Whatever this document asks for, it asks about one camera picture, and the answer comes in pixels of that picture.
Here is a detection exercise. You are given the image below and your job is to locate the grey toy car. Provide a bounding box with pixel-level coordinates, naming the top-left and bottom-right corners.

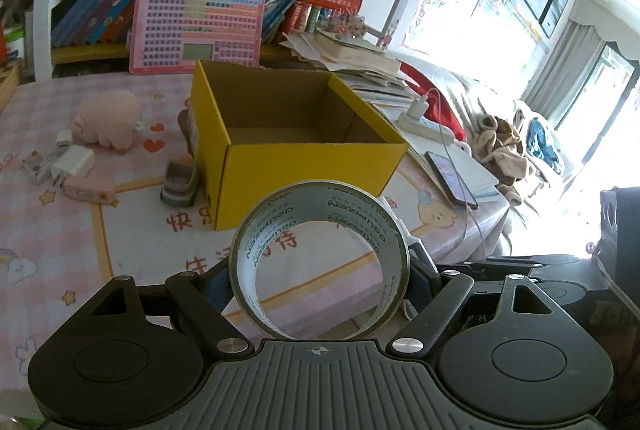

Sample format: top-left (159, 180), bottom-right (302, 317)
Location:
top-left (160, 160), bottom-right (198, 208)

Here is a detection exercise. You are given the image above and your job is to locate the grey blanket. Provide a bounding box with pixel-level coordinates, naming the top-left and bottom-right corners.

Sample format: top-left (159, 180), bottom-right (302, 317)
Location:
top-left (395, 50), bottom-right (526, 136)

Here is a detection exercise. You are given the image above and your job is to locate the wooden chess board box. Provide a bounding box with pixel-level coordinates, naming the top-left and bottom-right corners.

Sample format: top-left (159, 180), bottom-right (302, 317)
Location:
top-left (0, 60), bottom-right (23, 111)

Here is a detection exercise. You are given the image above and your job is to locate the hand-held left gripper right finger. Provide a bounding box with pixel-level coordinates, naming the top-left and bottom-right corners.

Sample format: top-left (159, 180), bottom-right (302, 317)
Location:
top-left (392, 255), bottom-right (581, 358)

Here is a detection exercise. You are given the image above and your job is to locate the row of small bottles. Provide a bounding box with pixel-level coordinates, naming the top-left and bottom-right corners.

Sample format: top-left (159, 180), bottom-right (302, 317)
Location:
top-left (305, 5), bottom-right (370, 40)

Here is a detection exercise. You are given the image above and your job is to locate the pink learning tablet toy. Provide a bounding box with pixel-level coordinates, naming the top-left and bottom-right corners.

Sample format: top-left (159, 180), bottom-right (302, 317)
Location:
top-left (129, 0), bottom-right (266, 76)

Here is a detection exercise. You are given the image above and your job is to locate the red cloth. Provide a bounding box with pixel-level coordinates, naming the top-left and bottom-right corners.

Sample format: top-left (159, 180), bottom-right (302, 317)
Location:
top-left (400, 62), bottom-right (468, 141)

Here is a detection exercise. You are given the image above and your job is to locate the black smartphone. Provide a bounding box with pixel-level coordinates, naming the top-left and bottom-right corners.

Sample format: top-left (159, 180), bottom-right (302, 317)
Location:
top-left (425, 151), bottom-right (480, 210)

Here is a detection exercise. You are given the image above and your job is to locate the green white box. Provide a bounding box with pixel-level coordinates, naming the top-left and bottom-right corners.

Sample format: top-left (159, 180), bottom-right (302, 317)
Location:
top-left (4, 24), bottom-right (27, 61)

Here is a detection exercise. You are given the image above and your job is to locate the white power strip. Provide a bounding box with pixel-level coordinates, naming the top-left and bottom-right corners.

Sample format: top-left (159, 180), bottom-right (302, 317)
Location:
top-left (397, 117), bottom-right (456, 143)

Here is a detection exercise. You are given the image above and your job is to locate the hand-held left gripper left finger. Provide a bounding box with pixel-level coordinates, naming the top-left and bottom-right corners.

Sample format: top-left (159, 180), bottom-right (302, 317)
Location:
top-left (65, 260), bottom-right (253, 358)

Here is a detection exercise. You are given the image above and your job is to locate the large white charger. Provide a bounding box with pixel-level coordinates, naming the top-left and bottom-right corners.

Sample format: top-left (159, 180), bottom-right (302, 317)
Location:
top-left (50, 145), bottom-right (96, 188)

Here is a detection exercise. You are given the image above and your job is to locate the red cardboard box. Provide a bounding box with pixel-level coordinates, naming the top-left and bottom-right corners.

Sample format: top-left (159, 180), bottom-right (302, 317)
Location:
top-left (285, 0), bottom-right (363, 33)

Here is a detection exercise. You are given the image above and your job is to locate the blue cloth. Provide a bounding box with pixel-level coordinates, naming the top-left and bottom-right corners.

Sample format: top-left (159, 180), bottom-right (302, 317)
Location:
top-left (525, 117), bottom-right (561, 171)

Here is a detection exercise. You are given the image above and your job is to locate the white plugged charger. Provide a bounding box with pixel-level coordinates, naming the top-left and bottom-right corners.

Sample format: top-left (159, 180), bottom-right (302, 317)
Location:
top-left (407, 96), bottom-right (431, 121)

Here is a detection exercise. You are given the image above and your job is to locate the pink pig plush toy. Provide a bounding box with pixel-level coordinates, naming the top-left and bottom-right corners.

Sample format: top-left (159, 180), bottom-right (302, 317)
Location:
top-left (72, 90), bottom-right (146, 155)

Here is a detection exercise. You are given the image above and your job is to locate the grey curtain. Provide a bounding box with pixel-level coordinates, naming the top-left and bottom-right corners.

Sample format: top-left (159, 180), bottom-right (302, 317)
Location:
top-left (525, 0), bottom-right (640, 161)

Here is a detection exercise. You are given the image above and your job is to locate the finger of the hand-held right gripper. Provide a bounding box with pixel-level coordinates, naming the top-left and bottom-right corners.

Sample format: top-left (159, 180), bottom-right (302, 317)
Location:
top-left (440, 254), bottom-right (546, 285)

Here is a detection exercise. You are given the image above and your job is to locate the yellow cardboard box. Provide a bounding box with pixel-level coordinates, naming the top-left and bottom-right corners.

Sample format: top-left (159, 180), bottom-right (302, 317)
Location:
top-left (191, 59), bottom-right (410, 231)

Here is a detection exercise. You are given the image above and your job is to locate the pink checked tablecloth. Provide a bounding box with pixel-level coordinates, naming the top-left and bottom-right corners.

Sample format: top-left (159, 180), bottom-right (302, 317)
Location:
top-left (0, 70), bottom-right (511, 411)

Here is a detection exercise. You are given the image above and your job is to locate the stack of papers and books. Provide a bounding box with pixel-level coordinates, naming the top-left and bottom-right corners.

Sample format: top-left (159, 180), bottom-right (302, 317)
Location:
top-left (280, 27), bottom-right (426, 111)

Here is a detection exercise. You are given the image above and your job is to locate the beige clothing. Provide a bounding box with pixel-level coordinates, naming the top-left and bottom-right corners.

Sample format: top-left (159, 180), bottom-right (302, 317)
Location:
top-left (470, 112), bottom-right (536, 201)

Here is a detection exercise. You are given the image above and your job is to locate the clear packing tape roll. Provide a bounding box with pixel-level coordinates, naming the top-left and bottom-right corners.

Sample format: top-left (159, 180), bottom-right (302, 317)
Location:
top-left (228, 180), bottom-right (412, 341)

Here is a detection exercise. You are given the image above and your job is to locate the row of children's books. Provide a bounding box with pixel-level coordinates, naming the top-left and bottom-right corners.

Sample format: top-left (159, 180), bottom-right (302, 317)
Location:
top-left (50, 0), bottom-right (301, 48)

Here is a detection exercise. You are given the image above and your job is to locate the white notebook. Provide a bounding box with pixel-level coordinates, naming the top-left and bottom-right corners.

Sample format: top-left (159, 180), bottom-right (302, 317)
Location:
top-left (410, 142), bottom-right (501, 201)

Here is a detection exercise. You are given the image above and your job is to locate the white charging cable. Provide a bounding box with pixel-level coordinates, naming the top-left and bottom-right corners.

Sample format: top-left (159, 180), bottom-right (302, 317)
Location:
top-left (422, 87), bottom-right (488, 256)

